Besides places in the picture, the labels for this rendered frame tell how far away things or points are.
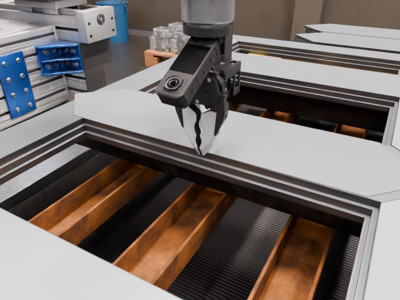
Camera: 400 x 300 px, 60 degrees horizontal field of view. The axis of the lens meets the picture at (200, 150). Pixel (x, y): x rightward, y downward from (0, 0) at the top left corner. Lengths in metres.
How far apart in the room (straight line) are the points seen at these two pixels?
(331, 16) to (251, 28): 0.98
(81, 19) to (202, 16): 0.68
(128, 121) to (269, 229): 0.44
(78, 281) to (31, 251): 0.08
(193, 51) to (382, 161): 0.35
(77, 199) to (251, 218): 0.43
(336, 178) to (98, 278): 0.36
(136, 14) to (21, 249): 5.25
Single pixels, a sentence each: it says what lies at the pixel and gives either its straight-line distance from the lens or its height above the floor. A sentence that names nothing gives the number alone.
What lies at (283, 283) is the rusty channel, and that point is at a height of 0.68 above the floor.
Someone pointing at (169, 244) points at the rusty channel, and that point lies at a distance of 0.67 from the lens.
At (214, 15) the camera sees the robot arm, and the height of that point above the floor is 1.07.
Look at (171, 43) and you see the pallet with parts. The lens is 3.92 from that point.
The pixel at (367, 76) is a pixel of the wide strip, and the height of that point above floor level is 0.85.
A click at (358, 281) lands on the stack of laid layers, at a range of 0.44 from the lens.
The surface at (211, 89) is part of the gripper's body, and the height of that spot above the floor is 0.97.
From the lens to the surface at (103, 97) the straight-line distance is 0.85.
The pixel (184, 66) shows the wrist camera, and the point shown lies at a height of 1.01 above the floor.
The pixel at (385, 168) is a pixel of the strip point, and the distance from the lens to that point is 0.63.
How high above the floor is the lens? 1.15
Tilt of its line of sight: 30 degrees down
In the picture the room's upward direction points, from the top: straight up
